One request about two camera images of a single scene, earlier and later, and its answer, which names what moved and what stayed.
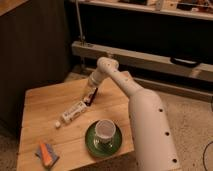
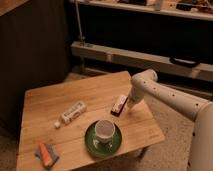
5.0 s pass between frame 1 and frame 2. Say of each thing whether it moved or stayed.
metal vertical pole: stayed
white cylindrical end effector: moved
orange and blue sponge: stayed
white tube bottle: stayed
